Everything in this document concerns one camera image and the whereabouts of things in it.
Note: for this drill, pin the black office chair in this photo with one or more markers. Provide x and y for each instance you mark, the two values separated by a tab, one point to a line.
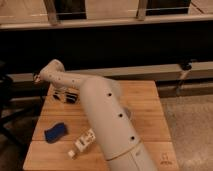
5	101

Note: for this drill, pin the blue sponge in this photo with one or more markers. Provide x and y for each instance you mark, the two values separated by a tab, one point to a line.
55	133

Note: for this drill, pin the white plastic bottle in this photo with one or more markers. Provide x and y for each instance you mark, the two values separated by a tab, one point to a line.
82	143

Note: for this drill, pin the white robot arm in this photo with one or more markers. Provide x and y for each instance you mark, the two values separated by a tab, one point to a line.
120	143

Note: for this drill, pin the black table clamp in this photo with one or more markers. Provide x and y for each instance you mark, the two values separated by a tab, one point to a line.
185	70

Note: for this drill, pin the small white black device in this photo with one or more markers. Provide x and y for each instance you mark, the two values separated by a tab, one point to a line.
37	77

